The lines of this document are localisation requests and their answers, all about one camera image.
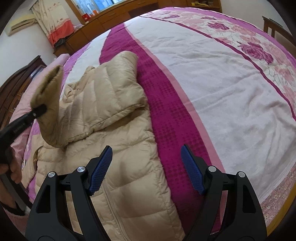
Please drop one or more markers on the purple floral bedspread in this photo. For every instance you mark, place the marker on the purple floral bedspread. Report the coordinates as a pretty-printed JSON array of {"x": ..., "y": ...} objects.
[{"x": 217, "y": 84}]

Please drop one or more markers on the person left hand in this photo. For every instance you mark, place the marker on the person left hand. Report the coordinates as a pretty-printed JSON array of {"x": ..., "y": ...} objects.
[{"x": 16, "y": 176}]

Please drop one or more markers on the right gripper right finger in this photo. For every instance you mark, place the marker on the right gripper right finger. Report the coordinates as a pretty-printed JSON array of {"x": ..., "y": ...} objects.
[{"x": 243, "y": 217}]

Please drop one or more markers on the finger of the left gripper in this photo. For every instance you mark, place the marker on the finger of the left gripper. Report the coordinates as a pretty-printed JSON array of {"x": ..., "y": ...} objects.
[{"x": 39, "y": 111}]

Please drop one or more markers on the brown wooden cabinet unit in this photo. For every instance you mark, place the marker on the brown wooden cabinet unit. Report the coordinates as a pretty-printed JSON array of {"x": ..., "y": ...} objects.
[{"x": 115, "y": 15}]

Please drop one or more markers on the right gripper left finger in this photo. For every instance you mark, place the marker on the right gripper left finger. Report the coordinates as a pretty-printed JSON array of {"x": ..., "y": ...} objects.
[{"x": 49, "y": 218}]

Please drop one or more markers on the white blanket controller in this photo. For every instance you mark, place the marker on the white blanket controller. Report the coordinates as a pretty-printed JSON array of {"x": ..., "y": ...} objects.
[{"x": 23, "y": 163}]

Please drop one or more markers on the wooden chair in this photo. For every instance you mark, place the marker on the wooden chair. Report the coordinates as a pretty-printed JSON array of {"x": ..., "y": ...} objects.
[{"x": 279, "y": 33}]

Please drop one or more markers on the floral curtain orange hem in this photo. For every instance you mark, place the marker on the floral curtain orange hem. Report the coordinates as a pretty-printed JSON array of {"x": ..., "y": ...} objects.
[{"x": 53, "y": 20}]

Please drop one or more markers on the red box on cabinet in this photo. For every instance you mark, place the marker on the red box on cabinet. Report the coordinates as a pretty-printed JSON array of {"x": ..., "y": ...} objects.
[{"x": 86, "y": 17}]

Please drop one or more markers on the wall air conditioner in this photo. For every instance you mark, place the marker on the wall air conditioner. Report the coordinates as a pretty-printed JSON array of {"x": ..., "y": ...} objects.
[{"x": 19, "y": 23}]

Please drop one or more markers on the dark wooden headboard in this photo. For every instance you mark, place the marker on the dark wooden headboard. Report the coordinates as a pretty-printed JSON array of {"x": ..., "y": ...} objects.
[{"x": 14, "y": 87}]

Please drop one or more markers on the beige puffer jacket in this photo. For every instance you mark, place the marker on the beige puffer jacket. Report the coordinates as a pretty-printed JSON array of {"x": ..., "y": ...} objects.
[{"x": 106, "y": 107}]

